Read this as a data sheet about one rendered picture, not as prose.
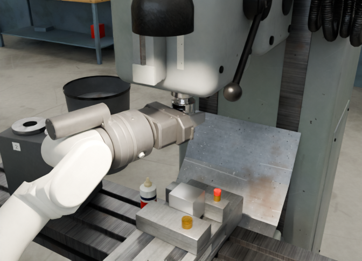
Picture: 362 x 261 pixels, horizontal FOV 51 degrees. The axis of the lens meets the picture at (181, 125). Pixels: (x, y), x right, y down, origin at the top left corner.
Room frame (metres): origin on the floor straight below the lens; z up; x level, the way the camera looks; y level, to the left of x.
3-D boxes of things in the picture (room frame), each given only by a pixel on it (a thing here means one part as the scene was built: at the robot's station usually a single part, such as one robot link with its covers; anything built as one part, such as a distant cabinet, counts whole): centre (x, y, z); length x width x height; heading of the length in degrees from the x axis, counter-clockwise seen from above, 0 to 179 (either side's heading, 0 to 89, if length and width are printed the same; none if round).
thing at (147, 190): (0.78, 0.08, 0.97); 0.04 x 0.04 x 0.11
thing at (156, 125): (0.62, 0.06, 1.23); 0.13 x 0.12 x 0.10; 43
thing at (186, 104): (0.68, 0.00, 1.26); 0.05 x 0.05 x 0.01
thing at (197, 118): (0.66, -0.03, 1.23); 0.06 x 0.02 x 0.03; 133
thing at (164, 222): (0.63, 0.02, 1.01); 0.15 x 0.06 x 0.04; 58
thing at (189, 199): (0.68, -0.01, 1.03); 0.06 x 0.05 x 0.06; 58
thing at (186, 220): (0.61, -0.01, 1.04); 0.02 x 0.02 x 0.02
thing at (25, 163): (0.88, 0.34, 1.02); 0.22 x 0.12 x 0.20; 71
